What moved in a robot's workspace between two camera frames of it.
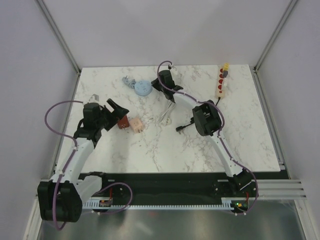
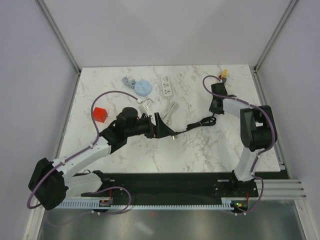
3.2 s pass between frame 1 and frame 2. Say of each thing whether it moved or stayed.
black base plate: stayed
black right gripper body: moved
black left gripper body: moved
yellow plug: moved
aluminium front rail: stayed
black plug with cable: moved
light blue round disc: stayed
